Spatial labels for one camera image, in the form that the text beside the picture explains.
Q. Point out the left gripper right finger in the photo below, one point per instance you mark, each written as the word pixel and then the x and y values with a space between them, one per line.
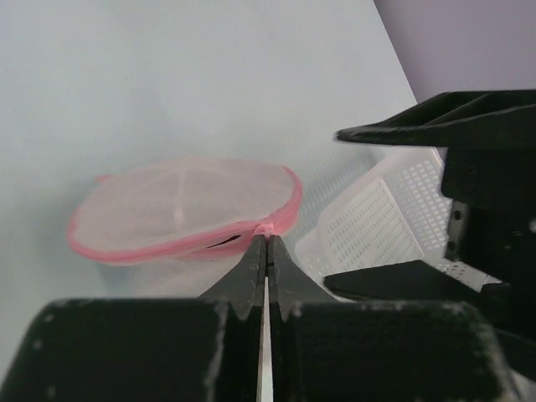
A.
pixel 326 350

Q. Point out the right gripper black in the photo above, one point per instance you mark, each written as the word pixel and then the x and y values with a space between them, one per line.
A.
pixel 492 223

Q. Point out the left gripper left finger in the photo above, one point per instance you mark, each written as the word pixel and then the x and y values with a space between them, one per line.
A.
pixel 206 348

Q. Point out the white perforated plastic tray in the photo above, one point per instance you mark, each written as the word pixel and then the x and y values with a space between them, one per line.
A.
pixel 394 213

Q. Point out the dark blue lace bra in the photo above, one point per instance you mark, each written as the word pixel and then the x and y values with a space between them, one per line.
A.
pixel 224 242

